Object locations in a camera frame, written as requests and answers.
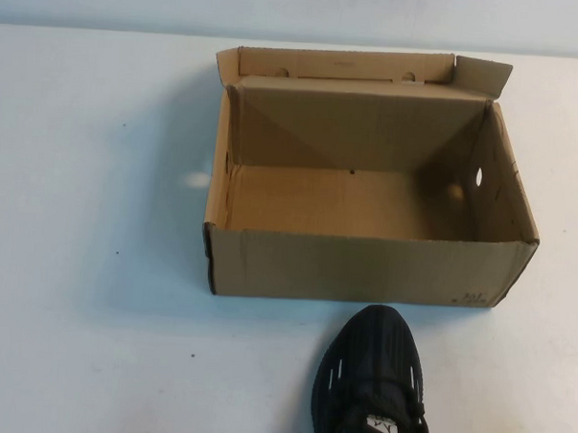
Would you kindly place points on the black sneaker with white stripes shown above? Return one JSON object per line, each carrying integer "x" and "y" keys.
{"x": 374, "y": 354}

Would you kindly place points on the brown cardboard shoe box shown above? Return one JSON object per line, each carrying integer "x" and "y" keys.
{"x": 363, "y": 272}

